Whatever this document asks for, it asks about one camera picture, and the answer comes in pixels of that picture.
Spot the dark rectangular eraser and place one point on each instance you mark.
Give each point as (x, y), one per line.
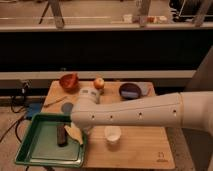
(61, 135)

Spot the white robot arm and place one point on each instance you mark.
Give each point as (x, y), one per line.
(192, 110)

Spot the red apple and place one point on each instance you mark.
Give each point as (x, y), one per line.
(99, 83)

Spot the blue sponge in bowl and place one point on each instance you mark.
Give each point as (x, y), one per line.
(129, 95)

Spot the dark bowl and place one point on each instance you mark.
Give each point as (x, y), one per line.
(130, 87)

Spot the grey cloth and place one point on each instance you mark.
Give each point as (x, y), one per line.
(144, 88)

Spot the red bowl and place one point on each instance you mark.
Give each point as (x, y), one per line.
(69, 81)

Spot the grey round coaster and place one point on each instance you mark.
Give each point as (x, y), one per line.
(67, 108)

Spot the white paper cup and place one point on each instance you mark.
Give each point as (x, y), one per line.
(112, 134)

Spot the wooden board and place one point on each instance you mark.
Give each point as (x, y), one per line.
(137, 148)

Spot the blue box on floor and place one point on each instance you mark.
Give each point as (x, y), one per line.
(33, 109)

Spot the green plastic tray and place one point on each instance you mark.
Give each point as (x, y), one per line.
(39, 146)

